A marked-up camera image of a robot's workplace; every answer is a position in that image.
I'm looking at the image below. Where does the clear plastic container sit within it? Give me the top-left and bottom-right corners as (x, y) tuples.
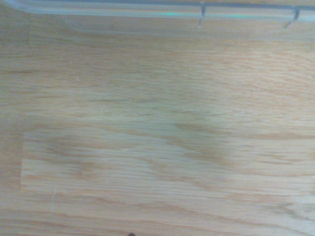
(0, 0), (315, 37)

